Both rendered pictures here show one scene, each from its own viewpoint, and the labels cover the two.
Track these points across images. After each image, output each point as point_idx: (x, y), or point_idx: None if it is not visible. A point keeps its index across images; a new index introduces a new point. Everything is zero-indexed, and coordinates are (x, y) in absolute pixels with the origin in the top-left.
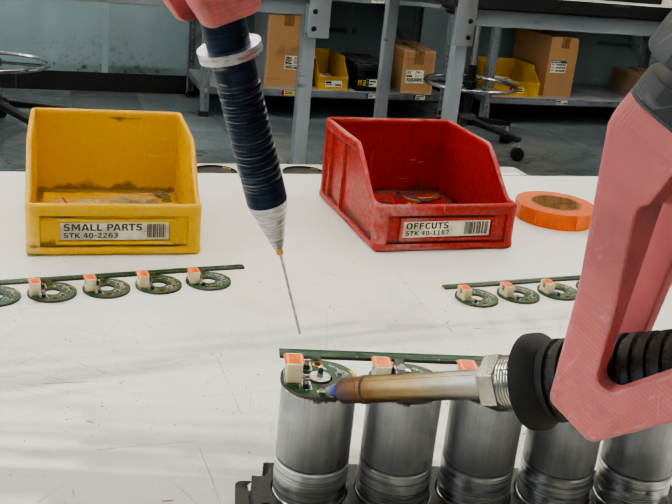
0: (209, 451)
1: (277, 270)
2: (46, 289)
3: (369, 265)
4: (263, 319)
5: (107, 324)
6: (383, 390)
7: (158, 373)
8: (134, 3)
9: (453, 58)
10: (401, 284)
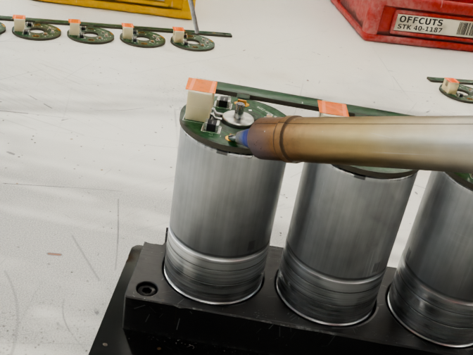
0: (128, 204)
1: (264, 43)
2: (32, 28)
3: (356, 51)
4: (236, 82)
5: (76, 65)
6: (319, 141)
7: (107, 116)
8: None
9: None
10: (385, 71)
